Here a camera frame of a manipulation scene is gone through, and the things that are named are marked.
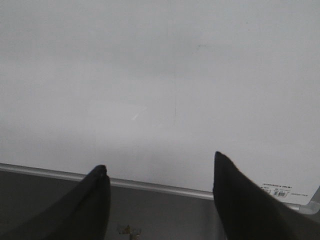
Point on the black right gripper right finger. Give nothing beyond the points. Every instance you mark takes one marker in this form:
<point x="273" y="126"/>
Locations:
<point x="248" y="212"/>

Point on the white whiteboard with aluminium frame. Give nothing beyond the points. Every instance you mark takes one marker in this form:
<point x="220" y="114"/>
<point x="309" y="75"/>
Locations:
<point x="152" y="89"/>

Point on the small brass floor fitting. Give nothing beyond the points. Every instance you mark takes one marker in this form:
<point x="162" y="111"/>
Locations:
<point x="133" y="233"/>

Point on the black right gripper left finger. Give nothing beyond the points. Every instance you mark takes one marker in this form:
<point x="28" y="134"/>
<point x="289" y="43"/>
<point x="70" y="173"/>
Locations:
<point x="81" y="214"/>

